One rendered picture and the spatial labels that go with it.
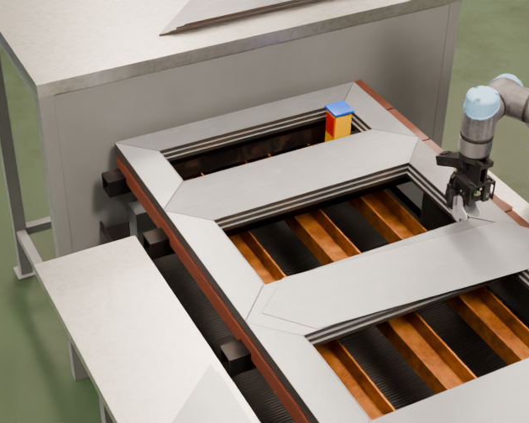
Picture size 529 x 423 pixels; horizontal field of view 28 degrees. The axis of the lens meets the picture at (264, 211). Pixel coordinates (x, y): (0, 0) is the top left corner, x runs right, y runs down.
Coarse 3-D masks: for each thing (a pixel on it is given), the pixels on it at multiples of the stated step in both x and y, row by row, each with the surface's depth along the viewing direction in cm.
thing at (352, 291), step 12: (336, 264) 240; (348, 264) 240; (324, 276) 236; (336, 276) 236; (348, 276) 236; (360, 276) 236; (336, 288) 233; (348, 288) 233; (360, 288) 233; (348, 300) 230; (360, 300) 230; (372, 300) 230; (348, 312) 227; (360, 312) 227; (372, 312) 227
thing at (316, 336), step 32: (256, 128) 288; (288, 128) 291; (320, 192) 264; (352, 192) 268; (224, 224) 254; (480, 224) 253; (192, 256) 245; (352, 256) 242; (256, 320) 225; (352, 320) 226; (384, 320) 229; (288, 384) 211
